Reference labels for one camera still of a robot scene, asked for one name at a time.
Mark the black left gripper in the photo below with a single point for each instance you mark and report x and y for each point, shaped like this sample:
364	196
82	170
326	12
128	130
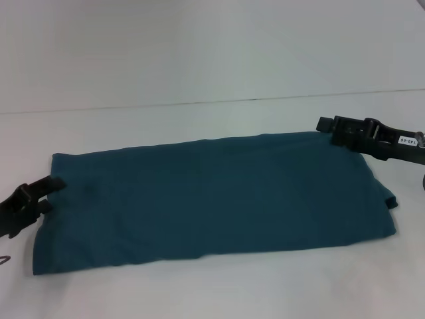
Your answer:
16	209

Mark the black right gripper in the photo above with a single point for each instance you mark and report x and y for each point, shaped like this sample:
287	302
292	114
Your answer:
395	144

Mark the teal t-shirt with FREE print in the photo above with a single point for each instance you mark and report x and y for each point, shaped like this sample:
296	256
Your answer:
206	199

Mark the silver plug on right gripper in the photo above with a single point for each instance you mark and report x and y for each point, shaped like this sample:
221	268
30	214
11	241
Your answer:
421	139

